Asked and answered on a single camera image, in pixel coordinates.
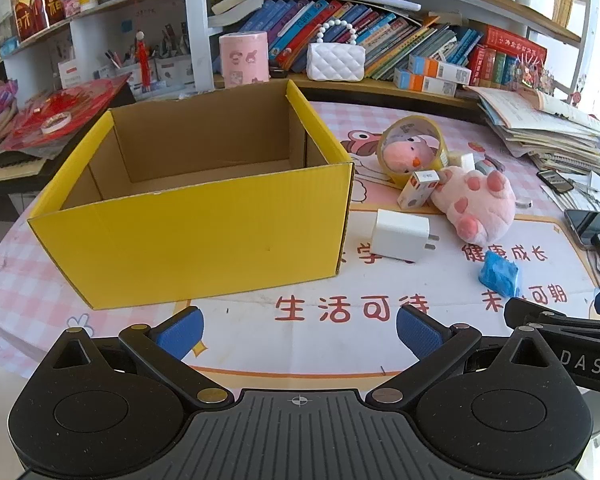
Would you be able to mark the keyboard piano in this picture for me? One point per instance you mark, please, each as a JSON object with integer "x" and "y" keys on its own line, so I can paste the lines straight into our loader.
{"x": 17, "y": 165}

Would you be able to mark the yellow tape roll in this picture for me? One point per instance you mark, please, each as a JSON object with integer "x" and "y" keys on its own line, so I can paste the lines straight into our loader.
{"x": 409, "y": 127}

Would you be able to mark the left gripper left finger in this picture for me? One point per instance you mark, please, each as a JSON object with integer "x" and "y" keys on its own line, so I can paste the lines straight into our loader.
{"x": 158, "y": 353}

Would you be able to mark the pink cartoon table mat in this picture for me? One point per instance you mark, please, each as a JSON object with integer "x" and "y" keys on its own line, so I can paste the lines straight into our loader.
{"x": 342, "y": 327}

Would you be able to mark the orange blue box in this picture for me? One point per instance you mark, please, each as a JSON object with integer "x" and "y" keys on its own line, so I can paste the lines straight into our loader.
{"x": 430, "y": 67}
{"x": 405, "y": 80}

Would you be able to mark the red dictionary book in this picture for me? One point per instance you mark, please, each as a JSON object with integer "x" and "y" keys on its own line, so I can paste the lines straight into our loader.
{"x": 511, "y": 44}

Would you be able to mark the small toy truck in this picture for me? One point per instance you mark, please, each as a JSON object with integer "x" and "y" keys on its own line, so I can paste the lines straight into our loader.
{"x": 489, "y": 164}

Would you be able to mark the white eraser block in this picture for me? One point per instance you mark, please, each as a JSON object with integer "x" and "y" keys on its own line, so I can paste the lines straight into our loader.
{"x": 465, "y": 160}

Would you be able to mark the white quilted handbag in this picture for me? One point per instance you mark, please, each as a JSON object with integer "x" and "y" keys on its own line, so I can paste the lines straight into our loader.
{"x": 335, "y": 62}

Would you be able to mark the stack of papers and books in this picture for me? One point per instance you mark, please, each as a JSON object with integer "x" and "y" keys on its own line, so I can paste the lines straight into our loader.
{"x": 553, "y": 134}

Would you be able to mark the orange blue box lower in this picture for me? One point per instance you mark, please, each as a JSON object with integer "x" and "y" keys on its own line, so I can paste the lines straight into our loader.
{"x": 405, "y": 80}

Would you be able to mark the yellow cardboard box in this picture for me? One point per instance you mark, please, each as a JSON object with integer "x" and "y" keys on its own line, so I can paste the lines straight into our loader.
{"x": 228, "y": 191}

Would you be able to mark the red figurine pen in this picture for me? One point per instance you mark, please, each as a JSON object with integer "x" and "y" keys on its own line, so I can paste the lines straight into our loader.
{"x": 142, "y": 59}

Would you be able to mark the row of leaning books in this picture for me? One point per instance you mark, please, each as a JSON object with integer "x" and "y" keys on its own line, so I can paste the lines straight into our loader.
{"x": 390, "y": 40}

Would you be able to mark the blue plastic bag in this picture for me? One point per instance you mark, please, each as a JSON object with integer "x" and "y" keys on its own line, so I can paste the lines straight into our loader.
{"x": 500, "y": 275}

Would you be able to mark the black smartphone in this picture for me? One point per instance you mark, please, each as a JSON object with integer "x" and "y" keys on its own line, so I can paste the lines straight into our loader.
{"x": 557, "y": 183}

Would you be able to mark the pink plush paw toy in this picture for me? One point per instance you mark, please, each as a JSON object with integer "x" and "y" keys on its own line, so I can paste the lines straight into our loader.
{"x": 480, "y": 207}

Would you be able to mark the white power adapter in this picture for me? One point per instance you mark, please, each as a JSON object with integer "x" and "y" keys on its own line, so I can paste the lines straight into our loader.
{"x": 401, "y": 236}

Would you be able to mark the pink cartoon cylinder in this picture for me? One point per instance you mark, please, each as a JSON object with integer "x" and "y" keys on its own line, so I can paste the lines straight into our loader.
{"x": 244, "y": 58}

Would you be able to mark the white bookshelf unit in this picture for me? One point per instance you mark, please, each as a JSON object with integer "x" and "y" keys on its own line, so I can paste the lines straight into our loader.
{"x": 32, "y": 65}

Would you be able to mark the pink chick plush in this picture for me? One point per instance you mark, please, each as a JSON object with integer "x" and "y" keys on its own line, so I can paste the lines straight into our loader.
{"x": 407, "y": 155}

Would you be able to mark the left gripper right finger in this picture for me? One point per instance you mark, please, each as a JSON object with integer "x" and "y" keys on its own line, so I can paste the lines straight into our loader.
{"x": 441, "y": 353}

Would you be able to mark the staples box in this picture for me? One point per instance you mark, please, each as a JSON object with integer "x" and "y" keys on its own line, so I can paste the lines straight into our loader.
{"x": 418, "y": 189}

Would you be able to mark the orange blue box upper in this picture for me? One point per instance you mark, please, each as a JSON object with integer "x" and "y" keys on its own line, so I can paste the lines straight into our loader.
{"x": 430, "y": 67}

